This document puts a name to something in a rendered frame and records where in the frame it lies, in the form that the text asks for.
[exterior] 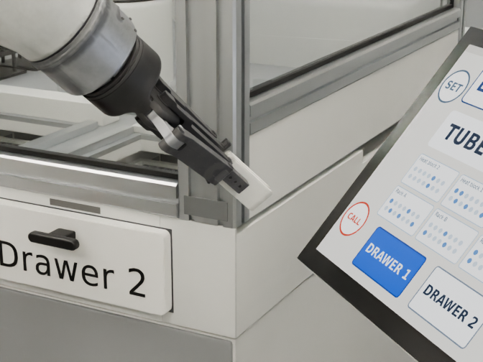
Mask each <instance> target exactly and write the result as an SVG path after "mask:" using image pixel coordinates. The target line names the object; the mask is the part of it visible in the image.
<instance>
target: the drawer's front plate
mask: <svg viewBox="0 0 483 362"><path fill-rule="evenodd" d="M58 228H63V229H67V230H71V231H75V238H76V239H77V240H78V241H79V244H80V246H79V247H78V248H77V249H76V250H74V251H71V250H67V249H60V248H56V247H53V246H46V245H42V244H38V243H32V242H31V241H29V239H28V234H29V233H30V232H32V231H41V232H45V233H50V232H52V231H54V230H56V229H58ZM0 240H1V241H7V242H9V243H11V244H12V245H13V246H14V247H15V248H16V250H17V256H18V261H17V264H16V265H15V266H13V267H7V266H2V265H0V278H1V279H6V280H10V281H13V282H19V283H22V284H28V285H32V286H35V287H41V288H44V289H50V290H53V291H56V292H62V293H66V294H71V295H75V296H78V297H84V298H87V299H91V300H96V301H100V302H105V303H109V304H113V305H118V306H122V307H127V308H131V309H134V310H140V311H143V312H149V313H152V314H156V315H164V314H165V313H167V312H168V311H170V310H171V309H172V280H171V246H170V233H169V232H168V231H166V230H165V229H160V228H153V227H149V226H142V225H138V224H133V223H127V222H122V221H115V220H112V219H107V218H100V217H96V216H92V215H85V214H80V213H74V212H69V211H65V210H58V209H54V208H47V207H42V206H38V205H31V204H27V203H21V202H16V201H12V200H5V199H1V198H0ZM23 251H25V253H28V252H31V253H32V256H30V255H28V256H27V258H26V265H27V270H26V271H24V265H23V254H22V252H23ZM2 252H3V262H4V263H5V264H12V263H13V262H14V251H13V249H12V247H10V246H9V245H6V244H2ZM36 255H44V256H46V257H47V258H48V260H49V263H50V276H48V275H47V274H46V275H41V274H38V273H37V270H36V264H37V263H39V262H42V263H47V262H46V260H45V259H44V258H40V257H39V258H36ZM54 258H56V259H57V261H58V263H59V267H60V271H61V273H62V269H63V262H64V260H66V261H68V265H69V268H70V273H71V276H72V273H73V265H74V262H75V263H77V267H76V271H75V278H74V282H72V281H70V278H69V275H68V270H67V267H66V265H65V273H64V277H63V279H60V278H59V274H58V270H57V267H56V264H55V259H54ZM85 265H91V266H93V267H94V268H95V269H96V271H97V272H98V278H95V277H90V276H86V275H85V277H86V280H87V281H88V282H90V283H92V284H95V283H98V286H96V287H92V286H89V285H87V284H86V283H85V282H84V281H83V278H82V268H83V267H84V266H85ZM131 268H135V269H139V270H141V271H142V272H143V274H144V282H143V283H142V284H141V285H140V286H139V287H138V288H137V289H136V290H135V291H134V292H137V293H140V294H145V297H139V296H136V295H132V294H129V291H130V290H131V289H132V288H133V287H134V286H135V285H137V284H138V283H139V281H140V279H141V276H140V274H139V273H138V272H136V271H131V272H129V269H131ZM104 269H106V271H108V270H114V274H113V273H108V274H107V289H104Z"/></svg>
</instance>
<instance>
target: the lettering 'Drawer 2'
mask: <svg viewBox="0 0 483 362"><path fill-rule="evenodd" d="M2 244H6V245H9V246H10V247H12V249H13V251H14V262H13V263H12V264H5V263H4V262H3V252H2ZM22 254H23V265H24V271H26V270H27V265H26V258H27V256H28V255H30V256H32V253H31V252H28V253H25V251H23V252H22ZM39 257H40V258H43V259H45V260H46V262H47V263H42V262H39V263H37V264H36V270H37V273H38V274H41V275H46V274H47V275H48V276H50V263H49V260H48V258H47V257H46V256H44V255H36V258H39ZM54 259H55V264H56V267H57V272H58V274H59V278H60V279H63V277H64V273H65V265H66V267H67V270H68V275H69V278H70V281H72V282H74V278H75V271H76V267H77V263H75V262H74V265H73V273H72V276H71V273H70V268H69V265H68V261H66V260H64V262H63V269H62V273H61V271H60V267H59V263H58V259H56V258H54ZM17 261H18V256H17V250H16V248H15V247H14V246H13V245H12V244H11V243H9V242H7V241H1V240H0V265H2V266H7V267H13V266H15V265H16V264H17ZM39 265H44V266H47V270H46V272H41V271H40V270H39ZM87 268H91V269H92V270H94V273H95V274H89V273H85V270H86V269H87ZM129 272H138V273H139V274H140V276H141V279H140V281H139V283H138V284H137V285H135V286H134V287H133V288H132V289H131V290H130V291H129V294H132V295H136V296H139V297H145V294H140V293H137V292H134V291H135V290H136V289H137V288H138V287H139V286H140V285H141V284H142V283H143V282H144V274H143V272H142V271H141V270H139V269H135V268H131V269H129ZM108 273H113V274H114V270H108V271H106V269H103V285H104V289H107V274H108ZM85 275H86V276H90V277H95V278H98V272H97V271H96V269H95V268H94V267H93V266H91V265H85V266H84V267H83V268H82V278H83V281H84V282H85V283H86V284H87V285H89V286H92V287H96V286H98V283H95V284H92V283H90V282H88V281H87V280H86V277H85Z"/></svg>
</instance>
